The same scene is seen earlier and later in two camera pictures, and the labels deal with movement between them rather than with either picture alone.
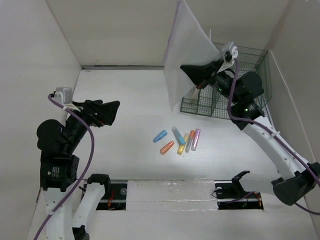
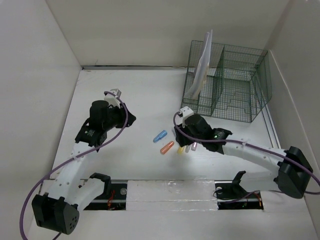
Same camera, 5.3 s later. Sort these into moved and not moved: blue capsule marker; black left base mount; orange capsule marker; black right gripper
Moved: black right gripper
Not moved: blue capsule marker; orange capsule marker; black left base mount
